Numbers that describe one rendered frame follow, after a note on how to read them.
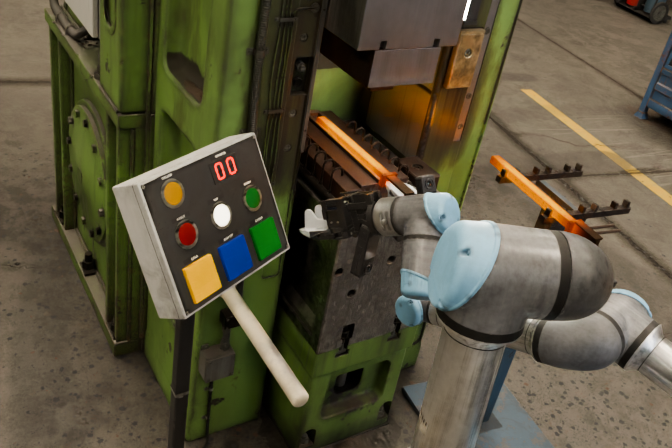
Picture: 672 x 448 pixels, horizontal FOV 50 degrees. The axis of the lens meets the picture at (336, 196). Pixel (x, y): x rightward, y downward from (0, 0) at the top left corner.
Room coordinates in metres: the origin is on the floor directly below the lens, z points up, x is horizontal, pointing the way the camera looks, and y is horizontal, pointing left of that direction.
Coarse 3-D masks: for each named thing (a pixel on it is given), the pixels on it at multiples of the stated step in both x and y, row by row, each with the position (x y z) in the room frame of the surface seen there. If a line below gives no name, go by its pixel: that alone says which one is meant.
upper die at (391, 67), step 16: (320, 48) 1.79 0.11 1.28; (336, 48) 1.73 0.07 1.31; (352, 48) 1.68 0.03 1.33; (416, 48) 1.68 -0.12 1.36; (432, 48) 1.71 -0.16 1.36; (352, 64) 1.67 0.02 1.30; (368, 64) 1.62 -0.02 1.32; (384, 64) 1.63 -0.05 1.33; (400, 64) 1.66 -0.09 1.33; (416, 64) 1.69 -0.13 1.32; (432, 64) 1.72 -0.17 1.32; (368, 80) 1.61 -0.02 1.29; (384, 80) 1.63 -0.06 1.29; (400, 80) 1.66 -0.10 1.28; (416, 80) 1.69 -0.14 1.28; (432, 80) 1.73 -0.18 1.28
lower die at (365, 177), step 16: (320, 112) 2.02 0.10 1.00; (320, 128) 1.91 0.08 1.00; (320, 144) 1.82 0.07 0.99; (336, 144) 1.84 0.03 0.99; (368, 144) 1.88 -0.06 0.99; (320, 160) 1.75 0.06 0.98; (336, 160) 1.75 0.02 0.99; (352, 160) 1.76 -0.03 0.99; (384, 160) 1.80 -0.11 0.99; (320, 176) 1.71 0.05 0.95; (336, 176) 1.68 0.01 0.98; (352, 176) 1.67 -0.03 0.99; (368, 176) 1.69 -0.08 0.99; (400, 176) 1.72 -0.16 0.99; (336, 192) 1.64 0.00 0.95; (384, 192) 1.68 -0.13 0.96
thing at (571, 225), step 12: (492, 156) 1.96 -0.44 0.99; (504, 168) 1.90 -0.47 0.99; (516, 180) 1.85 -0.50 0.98; (528, 180) 1.84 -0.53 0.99; (528, 192) 1.80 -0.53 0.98; (540, 192) 1.78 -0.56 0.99; (540, 204) 1.75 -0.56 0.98; (552, 204) 1.73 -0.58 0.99; (552, 216) 1.70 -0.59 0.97; (564, 216) 1.67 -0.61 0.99; (576, 228) 1.63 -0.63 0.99; (588, 228) 1.62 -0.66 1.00
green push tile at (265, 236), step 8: (264, 224) 1.30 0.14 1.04; (272, 224) 1.32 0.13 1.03; (256, 232) 1.27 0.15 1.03; (264, 232) 1.29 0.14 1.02; (272, 232) 1.31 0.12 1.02; (256, 240) 1.26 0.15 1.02; (264, 240) 1.28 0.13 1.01; (272, 240) 1.30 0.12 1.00; (256, 248) 1.26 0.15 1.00; (264, 248) 1.27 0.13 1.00; (272, 248) 1.29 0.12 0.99; (264, 256) 1.26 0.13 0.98
